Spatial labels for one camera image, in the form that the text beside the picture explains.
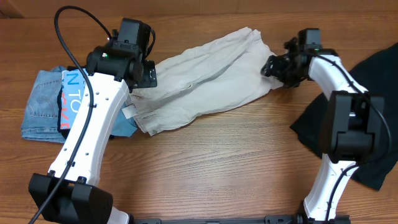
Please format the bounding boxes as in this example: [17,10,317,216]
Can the beige khaki shorts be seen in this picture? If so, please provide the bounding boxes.
[122,27,282,136]

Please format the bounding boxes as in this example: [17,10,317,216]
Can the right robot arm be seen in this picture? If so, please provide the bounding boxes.
[261,28,388,223]

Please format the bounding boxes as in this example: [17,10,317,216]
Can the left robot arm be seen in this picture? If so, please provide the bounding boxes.
[29,18,157,223]

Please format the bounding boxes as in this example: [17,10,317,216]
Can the folded light blue t-shirt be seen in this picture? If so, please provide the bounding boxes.
[58,69,137,138]

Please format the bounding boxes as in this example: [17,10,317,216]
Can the folded blue denim jeans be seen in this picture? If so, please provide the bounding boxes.
[21,66,66,143]

